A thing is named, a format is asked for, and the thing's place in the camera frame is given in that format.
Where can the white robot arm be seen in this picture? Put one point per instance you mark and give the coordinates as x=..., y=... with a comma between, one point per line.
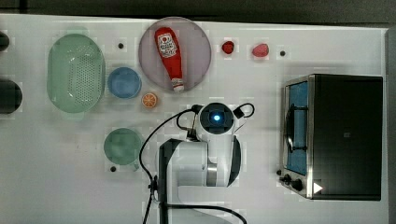
x=213, y=159

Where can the green mug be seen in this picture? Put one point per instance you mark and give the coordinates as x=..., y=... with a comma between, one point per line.
x=122, y=147

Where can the orange slice toy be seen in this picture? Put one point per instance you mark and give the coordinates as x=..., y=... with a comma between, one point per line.
x=149, y=100

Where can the grey round plate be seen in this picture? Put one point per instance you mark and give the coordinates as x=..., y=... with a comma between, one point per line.
x=195, y=53

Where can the dark red toy berry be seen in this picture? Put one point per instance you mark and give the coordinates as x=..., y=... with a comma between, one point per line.
x=228, y=47

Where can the red plush ketchup bottle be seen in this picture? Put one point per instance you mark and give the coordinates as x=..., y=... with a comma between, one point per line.
x=170, y=54

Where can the blue bowl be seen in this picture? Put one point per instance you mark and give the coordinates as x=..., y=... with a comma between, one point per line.
x=124, y=83

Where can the pink toy strawberry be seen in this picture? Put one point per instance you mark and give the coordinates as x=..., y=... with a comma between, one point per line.
x=261, y=50

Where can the green plastic colander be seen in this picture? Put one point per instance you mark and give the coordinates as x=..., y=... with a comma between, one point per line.
x=76, y=75

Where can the black toaster oven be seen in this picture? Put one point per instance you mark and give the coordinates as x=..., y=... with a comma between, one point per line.
x=332, y=137

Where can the large black pot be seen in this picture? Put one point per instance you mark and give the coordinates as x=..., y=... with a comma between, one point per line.
x=10, y=96

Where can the small black cup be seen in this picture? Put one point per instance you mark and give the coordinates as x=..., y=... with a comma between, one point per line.
x=4, y=41

